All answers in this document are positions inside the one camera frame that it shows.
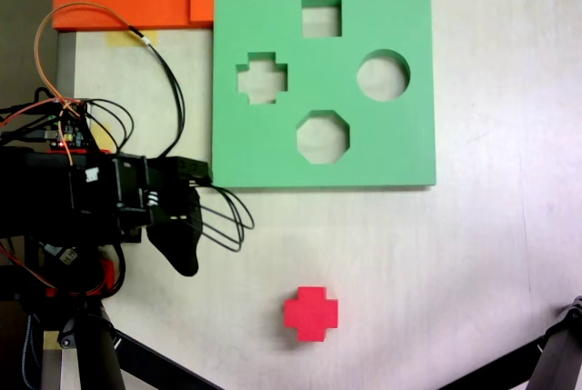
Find thin orange wire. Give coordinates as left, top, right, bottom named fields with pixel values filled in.
left=35, top=2, right=134, bottom=166

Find long black cable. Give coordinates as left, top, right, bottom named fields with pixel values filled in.
left=128, top=25, right=186, bottom=162

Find red cross columnar block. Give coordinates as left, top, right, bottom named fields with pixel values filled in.
left=283, top=286, right=340, bottom=344

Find circuit board with wires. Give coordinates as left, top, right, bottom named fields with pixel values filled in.
left=43, top=97, right=95, bottom=154

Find black usb plug cable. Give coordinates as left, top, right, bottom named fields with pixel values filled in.
left=0, top=128, right=60, bottom=142

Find black gripper cable loops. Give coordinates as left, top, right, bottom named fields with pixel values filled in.
left=190, top=183, right=256, bottom=254

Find black driver board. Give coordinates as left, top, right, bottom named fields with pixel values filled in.
left=40, top=242, right=79, bottom=268

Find black notched tripod leg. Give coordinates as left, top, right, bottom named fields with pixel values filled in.
left=438, top=295, right=582, bottom=390

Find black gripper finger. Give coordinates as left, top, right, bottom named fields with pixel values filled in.
left=145, top=189, right=204, bottom=278

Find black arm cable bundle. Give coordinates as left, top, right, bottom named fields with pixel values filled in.
left=84, top=98, right=135, bottom=155

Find black tripod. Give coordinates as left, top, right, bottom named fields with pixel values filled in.
left=54, top=303, right=224, bottom=390

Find green shape hole board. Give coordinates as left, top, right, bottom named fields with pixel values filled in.
left=211, top=0, right=437, bottom=191

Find blue white braided cable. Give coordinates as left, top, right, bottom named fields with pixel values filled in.
left=20, top=312, right=42, bottom=389

